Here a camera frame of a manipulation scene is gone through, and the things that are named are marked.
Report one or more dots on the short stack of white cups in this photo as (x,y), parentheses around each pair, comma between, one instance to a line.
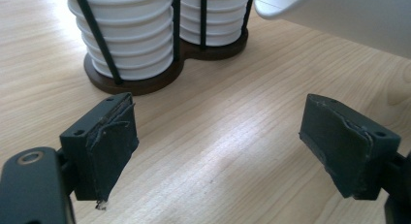
(135,39)

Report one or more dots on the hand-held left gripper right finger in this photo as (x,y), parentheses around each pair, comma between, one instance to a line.
(345,146)

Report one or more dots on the tall stack of white cups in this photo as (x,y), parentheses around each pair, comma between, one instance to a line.
(223,20)

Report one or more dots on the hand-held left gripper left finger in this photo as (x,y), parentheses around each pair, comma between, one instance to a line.
(106,146)

